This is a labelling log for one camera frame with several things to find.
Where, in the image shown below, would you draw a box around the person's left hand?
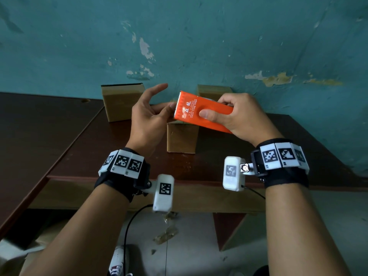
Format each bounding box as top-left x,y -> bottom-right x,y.
126,83 -> 176,156

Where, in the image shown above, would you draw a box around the wide brown cardboard box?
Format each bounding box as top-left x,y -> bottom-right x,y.
101,83 -> 145,123

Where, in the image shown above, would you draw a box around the black camera cable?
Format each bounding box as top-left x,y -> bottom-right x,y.
241,185 -> 266,200
123,204 -> 154,276

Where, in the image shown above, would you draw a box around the crumpled clear plastic wrapper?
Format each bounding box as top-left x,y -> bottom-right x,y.
152,211 -> 179,245

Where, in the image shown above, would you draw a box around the person's right forearm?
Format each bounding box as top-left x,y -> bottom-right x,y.
264,182 -> 353,276

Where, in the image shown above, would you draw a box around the person's right hand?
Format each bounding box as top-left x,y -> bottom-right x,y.
199,93 -> 284,147

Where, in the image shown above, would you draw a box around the orange foil packet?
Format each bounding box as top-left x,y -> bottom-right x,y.
173,91 -> 234,134

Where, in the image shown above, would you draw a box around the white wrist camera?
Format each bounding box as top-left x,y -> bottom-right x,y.
223,156 -> 255,192
143,174 -> 175,213

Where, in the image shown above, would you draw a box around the black wristband with marker tiles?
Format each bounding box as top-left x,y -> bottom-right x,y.
94,148 -> 152,203
250,138 -> 310,189

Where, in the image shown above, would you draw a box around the person's left forearm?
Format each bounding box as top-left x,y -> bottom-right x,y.
21,183 -> 130,276

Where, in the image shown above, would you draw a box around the low brown cardboard box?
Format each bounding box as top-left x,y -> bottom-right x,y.
196,84 -> 233,103

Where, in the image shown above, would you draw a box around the small brown cardboard box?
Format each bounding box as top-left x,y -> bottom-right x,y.
166,117 -> 200,154

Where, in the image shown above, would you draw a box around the reddish brown wooden table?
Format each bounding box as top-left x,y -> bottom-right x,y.
28,106 -> 368,252

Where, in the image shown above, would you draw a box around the dark wooden table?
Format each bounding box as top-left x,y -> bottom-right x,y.
0,92 -> 105,239

